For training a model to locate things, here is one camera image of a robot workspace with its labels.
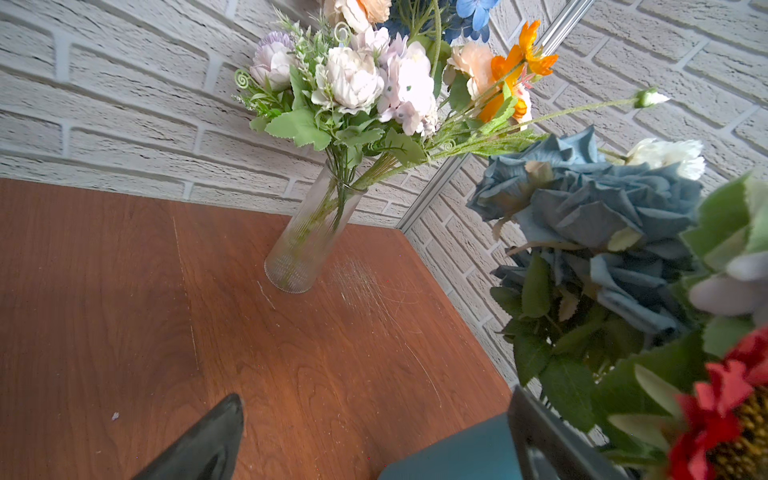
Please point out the clear glass vase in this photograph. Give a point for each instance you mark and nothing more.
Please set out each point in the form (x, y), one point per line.
(298, 257)

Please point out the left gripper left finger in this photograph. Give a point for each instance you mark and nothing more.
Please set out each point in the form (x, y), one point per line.
(207, 450)

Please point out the dusty blue hydrangea stem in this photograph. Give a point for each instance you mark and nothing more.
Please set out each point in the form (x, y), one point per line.
(592, 282)

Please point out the peach rose flower stem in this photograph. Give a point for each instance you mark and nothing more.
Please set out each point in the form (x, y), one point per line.
(475, 64)

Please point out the white lilac bouquet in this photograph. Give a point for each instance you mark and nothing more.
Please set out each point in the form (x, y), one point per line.
(365, 99)
(728, 295)

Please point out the red gerbera flower stem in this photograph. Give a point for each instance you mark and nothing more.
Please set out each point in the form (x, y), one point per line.
(676, 412)

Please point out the orange yellow flower stem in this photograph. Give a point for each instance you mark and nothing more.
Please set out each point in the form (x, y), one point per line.
(522, 65)

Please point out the blue hydrangea flower stem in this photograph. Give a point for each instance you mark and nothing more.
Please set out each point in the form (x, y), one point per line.
(437, 24)

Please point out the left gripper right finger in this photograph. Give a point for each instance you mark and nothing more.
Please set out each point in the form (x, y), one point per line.
(547, 448)

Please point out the teal ceramic vase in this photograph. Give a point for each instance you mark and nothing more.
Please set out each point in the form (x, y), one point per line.
(483, 451)

